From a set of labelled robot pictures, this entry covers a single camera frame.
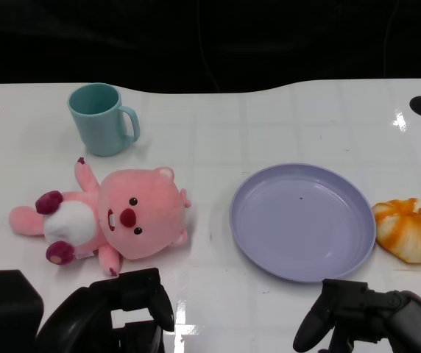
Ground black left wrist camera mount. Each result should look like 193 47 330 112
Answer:
0 270 45 353

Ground orange white striped bun toy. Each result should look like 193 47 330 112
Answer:
371 197 421 265

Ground thin black background cable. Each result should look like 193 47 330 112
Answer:
194 0 219 93

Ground lavender plastic plate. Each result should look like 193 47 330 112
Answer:
228 163 377 283

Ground pink plush beaver doll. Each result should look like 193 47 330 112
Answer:
9 157 193 277

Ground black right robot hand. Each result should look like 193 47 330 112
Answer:
293 278 421 353

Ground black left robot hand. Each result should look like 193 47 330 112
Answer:
35 267 177 353

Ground teal plastic mug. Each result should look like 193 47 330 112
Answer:
66 82 141 157

